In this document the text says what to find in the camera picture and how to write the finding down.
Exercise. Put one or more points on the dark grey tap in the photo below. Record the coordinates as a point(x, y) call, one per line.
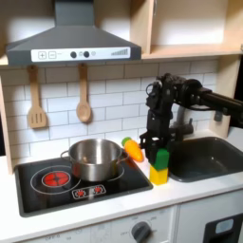
point(181, 121)

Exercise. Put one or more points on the black toy stove top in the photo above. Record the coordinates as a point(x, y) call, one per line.
point(38, 199)

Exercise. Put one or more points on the green block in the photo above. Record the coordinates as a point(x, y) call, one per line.
point(162, 158)

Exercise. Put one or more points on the slotted wooden spatula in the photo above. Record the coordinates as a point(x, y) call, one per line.
point(36, 119)

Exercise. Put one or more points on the steel pot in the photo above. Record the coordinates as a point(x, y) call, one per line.
point(95, 167)

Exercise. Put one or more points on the grey extractor hood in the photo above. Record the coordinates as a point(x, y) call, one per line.
point(72, 41)

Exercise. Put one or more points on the black oven door panel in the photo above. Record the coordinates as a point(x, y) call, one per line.
point(223, 229)

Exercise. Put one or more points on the grey stove knob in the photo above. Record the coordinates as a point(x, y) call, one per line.
point(141, 232)

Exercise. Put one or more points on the orange toy carrot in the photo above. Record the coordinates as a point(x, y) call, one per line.
point(134, 151)

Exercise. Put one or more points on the yellow block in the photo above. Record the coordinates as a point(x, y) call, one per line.
point(158, 177)

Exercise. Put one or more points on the dark grey sink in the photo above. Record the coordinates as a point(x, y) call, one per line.
point(205, 161)

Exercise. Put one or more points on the wooden spoon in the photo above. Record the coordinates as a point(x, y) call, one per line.
point(84, 112)

